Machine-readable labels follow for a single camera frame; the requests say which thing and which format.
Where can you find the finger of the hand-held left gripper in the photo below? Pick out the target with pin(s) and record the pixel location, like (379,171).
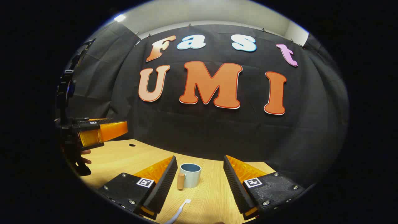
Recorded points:
(93,122)
(108,131)

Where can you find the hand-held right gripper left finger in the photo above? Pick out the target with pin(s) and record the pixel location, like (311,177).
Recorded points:
(164,183)

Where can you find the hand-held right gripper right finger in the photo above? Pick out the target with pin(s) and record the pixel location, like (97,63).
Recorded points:
(234,183)

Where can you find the white toothbrush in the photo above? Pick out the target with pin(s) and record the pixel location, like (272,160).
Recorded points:
(178,212)

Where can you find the wooden desktop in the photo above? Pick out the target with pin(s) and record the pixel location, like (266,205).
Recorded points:
(205,202)

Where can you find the black backdrop cloth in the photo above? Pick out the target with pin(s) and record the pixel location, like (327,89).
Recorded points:
(199,137)

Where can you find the ceiling light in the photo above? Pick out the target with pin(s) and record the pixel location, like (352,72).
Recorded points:
(119,18)

